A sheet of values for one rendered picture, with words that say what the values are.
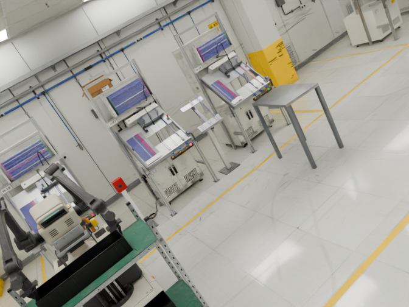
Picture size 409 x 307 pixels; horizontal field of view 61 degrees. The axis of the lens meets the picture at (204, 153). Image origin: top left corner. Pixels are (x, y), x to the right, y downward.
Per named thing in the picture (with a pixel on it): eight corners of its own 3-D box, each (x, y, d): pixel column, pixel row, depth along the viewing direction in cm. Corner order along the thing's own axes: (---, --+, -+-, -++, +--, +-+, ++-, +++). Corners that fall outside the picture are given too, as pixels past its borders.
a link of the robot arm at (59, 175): (59, 164, 224) (45, 176, 220) (55, 160, 219) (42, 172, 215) (108, 203, 213) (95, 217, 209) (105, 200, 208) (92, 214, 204)
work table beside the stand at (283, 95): (314, 169, 379) (285, 105, 354) (278, 158, 444) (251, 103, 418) (344, 146, 390) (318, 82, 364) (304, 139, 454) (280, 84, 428)
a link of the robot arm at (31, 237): (2, 190, 215) (-15, 197, 212) (2, 202, 204) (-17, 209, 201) (35, 238, 240) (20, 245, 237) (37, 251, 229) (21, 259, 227)
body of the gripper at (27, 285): (38, 285, 195) (30, 276, 193) (21, 298, 192) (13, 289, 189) (38, 281, 201) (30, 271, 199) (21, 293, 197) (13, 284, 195)
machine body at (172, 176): (206, 178, 502) (185, 142, 482) (167, 208, 479) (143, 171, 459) (187, 172, 560) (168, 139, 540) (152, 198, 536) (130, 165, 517)
